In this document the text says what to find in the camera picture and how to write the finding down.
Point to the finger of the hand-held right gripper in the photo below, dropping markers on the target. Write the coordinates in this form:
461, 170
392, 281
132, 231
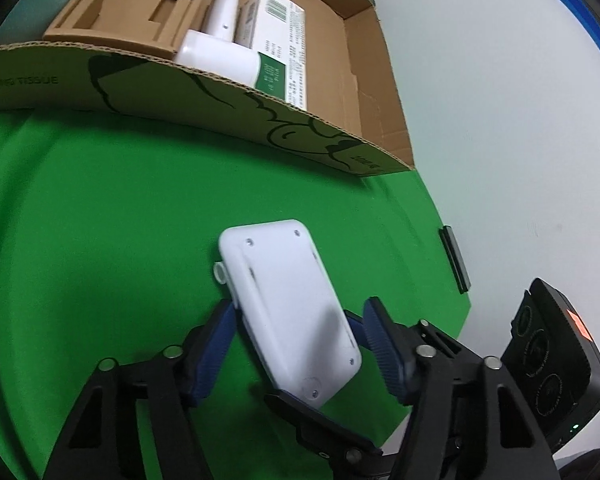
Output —
445, 338
320, 425

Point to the white and green carton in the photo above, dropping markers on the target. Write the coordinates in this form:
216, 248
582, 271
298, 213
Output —
290, 50

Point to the black flat bar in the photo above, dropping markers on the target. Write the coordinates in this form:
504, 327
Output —
455, 260

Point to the white mallet-shaped device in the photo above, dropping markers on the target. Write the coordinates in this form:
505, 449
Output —
215, 55

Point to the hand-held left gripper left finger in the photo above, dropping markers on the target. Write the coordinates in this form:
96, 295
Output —
215, 350

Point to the long narrow cardboard box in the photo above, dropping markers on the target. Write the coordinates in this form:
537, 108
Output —
130, 5

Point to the white rounded device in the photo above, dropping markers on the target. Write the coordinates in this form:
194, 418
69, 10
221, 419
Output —
285, 305

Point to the green tablecloth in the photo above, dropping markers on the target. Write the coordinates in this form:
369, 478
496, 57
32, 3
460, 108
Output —
105, 210

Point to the large cardboard box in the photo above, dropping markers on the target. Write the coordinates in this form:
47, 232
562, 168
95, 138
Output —
130, 95

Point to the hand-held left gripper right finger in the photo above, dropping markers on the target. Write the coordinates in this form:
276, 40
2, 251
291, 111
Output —
385, 355

